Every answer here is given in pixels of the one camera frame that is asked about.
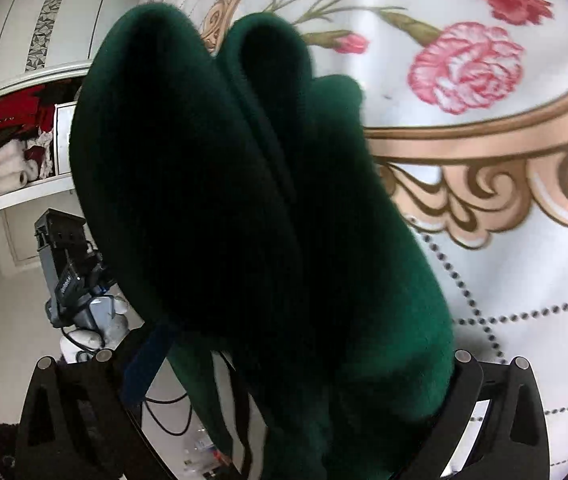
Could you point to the red clothes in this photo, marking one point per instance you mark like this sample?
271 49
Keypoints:
8 115

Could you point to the floral printed bedsheet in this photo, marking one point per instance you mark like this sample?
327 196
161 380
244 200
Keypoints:
464 310

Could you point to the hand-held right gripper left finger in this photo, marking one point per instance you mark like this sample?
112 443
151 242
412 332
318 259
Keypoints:
146 360

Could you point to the green varsity jacket cream sleeves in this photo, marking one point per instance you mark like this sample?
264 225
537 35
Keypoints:
264 210

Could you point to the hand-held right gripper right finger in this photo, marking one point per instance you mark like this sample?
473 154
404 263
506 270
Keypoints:
469 385

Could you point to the white clothes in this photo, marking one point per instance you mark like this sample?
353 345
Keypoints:
6 162

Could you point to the white wardrobe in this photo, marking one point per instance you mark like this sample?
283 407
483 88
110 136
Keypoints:
18 35

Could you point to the person's left hand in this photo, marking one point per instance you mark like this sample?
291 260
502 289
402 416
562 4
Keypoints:
88 340

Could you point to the white box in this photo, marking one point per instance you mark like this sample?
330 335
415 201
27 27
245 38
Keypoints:
63 135

